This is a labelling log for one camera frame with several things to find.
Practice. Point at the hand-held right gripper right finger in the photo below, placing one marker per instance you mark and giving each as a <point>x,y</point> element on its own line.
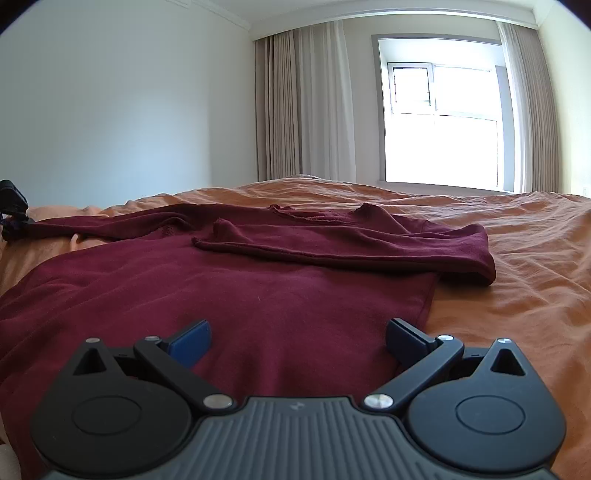
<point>406,344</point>

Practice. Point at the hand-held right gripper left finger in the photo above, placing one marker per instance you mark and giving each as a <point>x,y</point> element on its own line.
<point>191,344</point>

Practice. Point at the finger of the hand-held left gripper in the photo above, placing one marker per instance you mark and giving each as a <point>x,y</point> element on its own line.
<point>16,228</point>

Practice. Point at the maroon sweater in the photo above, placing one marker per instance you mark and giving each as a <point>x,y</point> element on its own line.
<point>277,300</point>

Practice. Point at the bed with orange sheet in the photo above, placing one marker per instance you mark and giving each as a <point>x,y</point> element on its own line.
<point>531,277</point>

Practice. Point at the window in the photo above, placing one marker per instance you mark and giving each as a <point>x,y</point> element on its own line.
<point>443,138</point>

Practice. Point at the beige curtain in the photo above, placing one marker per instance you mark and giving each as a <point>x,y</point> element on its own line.
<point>538,110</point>
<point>277,110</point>

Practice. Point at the white sheer curtain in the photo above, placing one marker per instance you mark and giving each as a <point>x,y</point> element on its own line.
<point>508,92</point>
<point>337,101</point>

